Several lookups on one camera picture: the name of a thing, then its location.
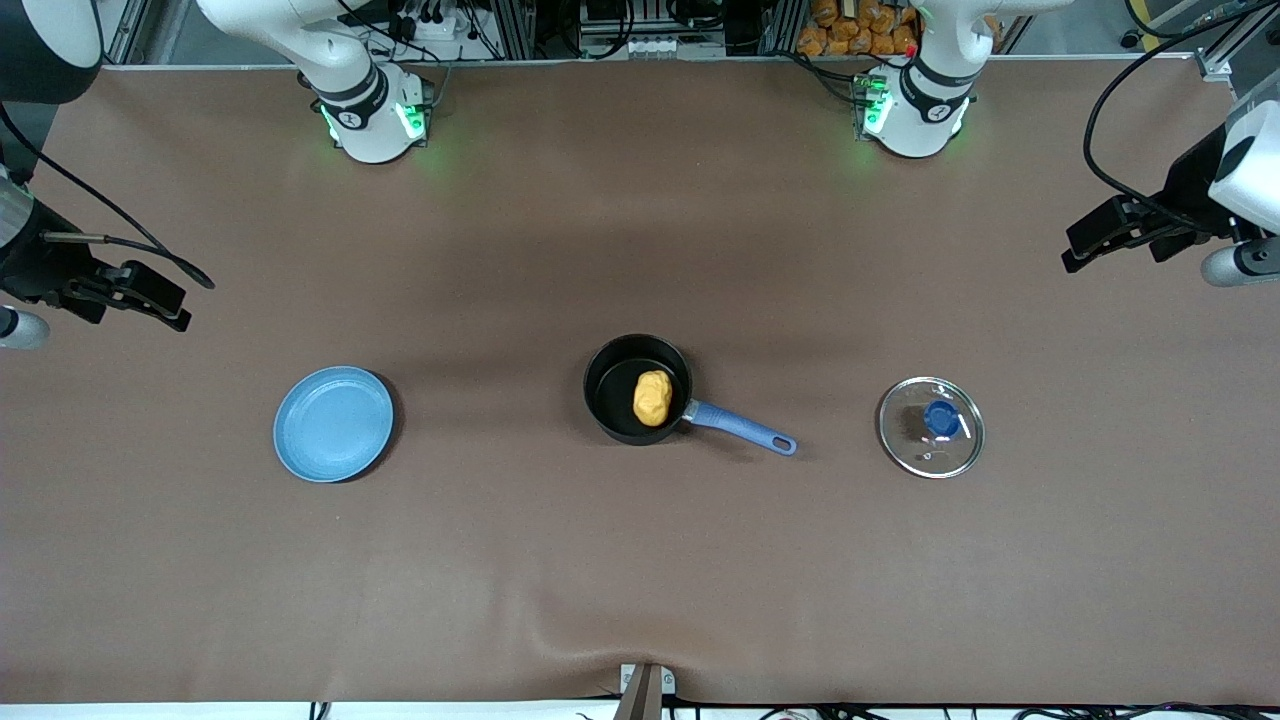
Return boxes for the brown table cover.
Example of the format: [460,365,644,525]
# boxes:
[0,55,1280,706]

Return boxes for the black pot blue handle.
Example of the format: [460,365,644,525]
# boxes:
[583,333,798,457]

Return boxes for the blue plate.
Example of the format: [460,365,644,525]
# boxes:
[273,365,396,484]

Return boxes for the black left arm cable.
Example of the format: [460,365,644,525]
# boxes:
[1083,0,1280,219]

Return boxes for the glass lid blue knob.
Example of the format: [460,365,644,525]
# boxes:
[878,376,986,479]

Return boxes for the aluminium frame strut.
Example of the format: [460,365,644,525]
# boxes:
[100,0,151,66]
[1195,0,1280,96]

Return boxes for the yellow potato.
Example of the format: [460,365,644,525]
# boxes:
[632,369,673,428]

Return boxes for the bag of orange items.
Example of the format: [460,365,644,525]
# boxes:
[795,0,921,58]

